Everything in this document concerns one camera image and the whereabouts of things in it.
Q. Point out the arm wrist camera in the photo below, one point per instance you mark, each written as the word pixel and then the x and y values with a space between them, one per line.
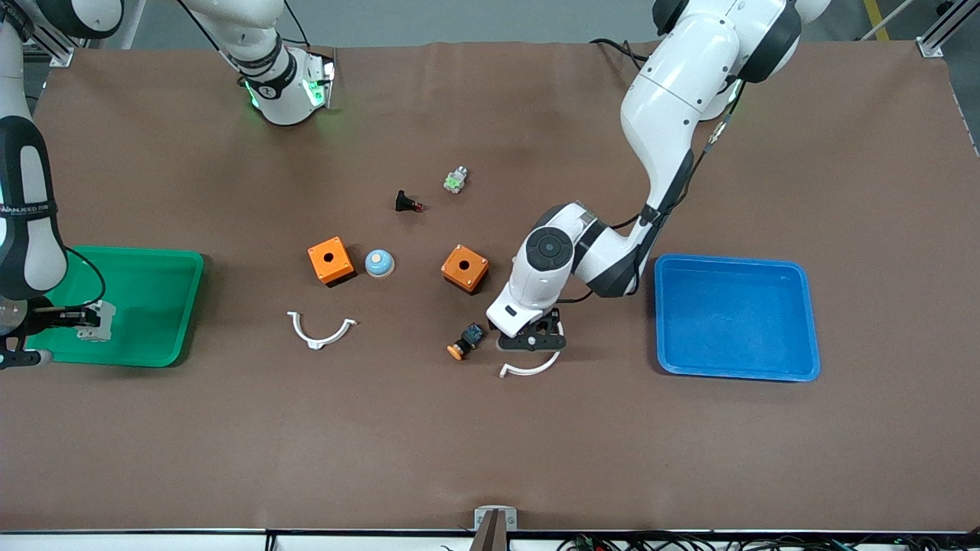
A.
pixel 23 358
pixel 528 343

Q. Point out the small white curved clip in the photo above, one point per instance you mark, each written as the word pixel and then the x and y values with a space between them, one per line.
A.
pixel 314 343

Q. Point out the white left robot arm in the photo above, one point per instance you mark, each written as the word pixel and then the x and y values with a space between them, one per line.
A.
pixel 674 84

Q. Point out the orange button box black base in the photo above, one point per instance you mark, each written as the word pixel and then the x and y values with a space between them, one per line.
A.
pixel 338 268

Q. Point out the large white curved clip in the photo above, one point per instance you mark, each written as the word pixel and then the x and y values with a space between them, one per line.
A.
pixel 528 373

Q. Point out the dark camera pole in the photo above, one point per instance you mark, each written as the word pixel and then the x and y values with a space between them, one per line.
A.
pixel 490 539

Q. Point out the blue plastic tray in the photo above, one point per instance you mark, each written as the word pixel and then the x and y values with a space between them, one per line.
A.
pixel 735 321

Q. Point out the green plastic tray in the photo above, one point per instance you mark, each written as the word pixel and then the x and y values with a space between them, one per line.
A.
pixel 153 306

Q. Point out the green white contact block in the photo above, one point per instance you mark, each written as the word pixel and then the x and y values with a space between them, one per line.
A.
pixel 455 180

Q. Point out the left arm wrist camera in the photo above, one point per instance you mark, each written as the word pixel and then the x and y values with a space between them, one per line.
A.
pixel 528 343

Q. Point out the brown table mat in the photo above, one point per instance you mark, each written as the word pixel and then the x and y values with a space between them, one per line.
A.
pixel 230 444

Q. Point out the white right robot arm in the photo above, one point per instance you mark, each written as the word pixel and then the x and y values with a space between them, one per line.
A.
pixel 283 99

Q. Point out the white red circuit breaker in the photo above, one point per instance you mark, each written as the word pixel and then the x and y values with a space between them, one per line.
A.
pixel 103 325

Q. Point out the black switch with red tip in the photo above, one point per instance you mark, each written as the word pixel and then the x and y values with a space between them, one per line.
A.
pixel 401 201

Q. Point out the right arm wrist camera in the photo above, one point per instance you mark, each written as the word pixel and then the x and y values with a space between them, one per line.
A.
pixel 23 358

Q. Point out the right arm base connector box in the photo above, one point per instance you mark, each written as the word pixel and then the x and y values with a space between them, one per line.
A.
pixel 321 80

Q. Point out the metal table edge bracket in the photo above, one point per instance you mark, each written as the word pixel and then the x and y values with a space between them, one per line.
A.
pixel 508 520

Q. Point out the light blue dome buzzer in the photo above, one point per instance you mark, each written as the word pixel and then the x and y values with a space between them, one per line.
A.
pixel 379 264

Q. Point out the orange push button blue block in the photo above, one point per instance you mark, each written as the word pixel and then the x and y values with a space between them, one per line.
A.
pixel 471 335

